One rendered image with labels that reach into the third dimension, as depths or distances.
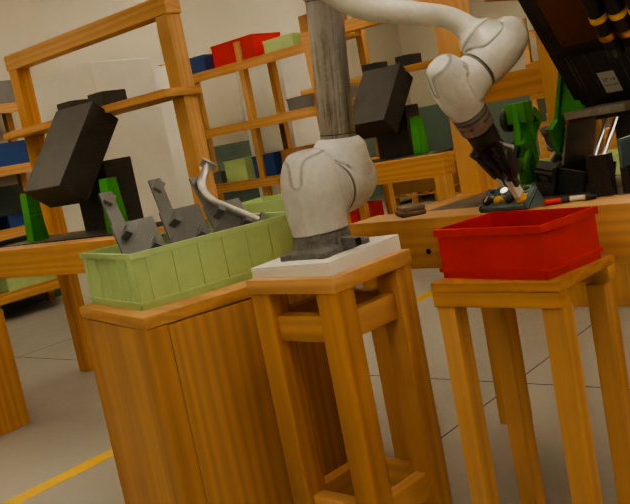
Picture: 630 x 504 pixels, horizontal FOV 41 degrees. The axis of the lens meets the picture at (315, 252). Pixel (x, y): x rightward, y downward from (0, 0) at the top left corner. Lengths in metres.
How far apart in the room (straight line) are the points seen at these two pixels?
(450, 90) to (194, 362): 1.06
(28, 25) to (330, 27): 7.61
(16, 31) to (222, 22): 3.04
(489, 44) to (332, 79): 0.47
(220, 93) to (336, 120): 8.99
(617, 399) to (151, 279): 1.31
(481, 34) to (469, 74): 0.11
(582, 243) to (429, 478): 0.82
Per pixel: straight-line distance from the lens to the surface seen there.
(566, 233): 1.94
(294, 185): 2.20
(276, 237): 2.74
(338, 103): 2.37
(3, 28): 9.65
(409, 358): 2.31
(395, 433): 2.83
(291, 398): 2.32
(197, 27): 11.31
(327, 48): 2.37
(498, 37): 2.14
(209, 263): 2.62
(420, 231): 2.50
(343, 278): 2.09
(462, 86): 2.07
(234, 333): 2.55
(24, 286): 8.68
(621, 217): 2.17
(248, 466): 2.64
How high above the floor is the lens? 1.21
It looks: 8 degrees down
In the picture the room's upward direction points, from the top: 11 degrees counter-clockwise
